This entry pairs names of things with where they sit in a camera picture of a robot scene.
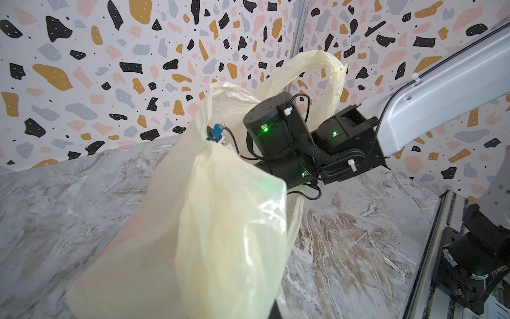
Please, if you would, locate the cream plastic bag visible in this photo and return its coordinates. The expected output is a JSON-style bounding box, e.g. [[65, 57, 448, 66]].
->
[[66, 50, 347, 318]]

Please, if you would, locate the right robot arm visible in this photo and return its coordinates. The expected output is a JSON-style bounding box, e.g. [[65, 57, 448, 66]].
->
[[243, 19, 509, 188]]

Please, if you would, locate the right corner aluminium post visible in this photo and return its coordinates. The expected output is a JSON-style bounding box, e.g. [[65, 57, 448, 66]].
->
[[283, 0, 312, 93]]

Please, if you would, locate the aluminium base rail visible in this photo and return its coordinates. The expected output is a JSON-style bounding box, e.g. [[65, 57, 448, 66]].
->
[[400, 189, 510, 319]]

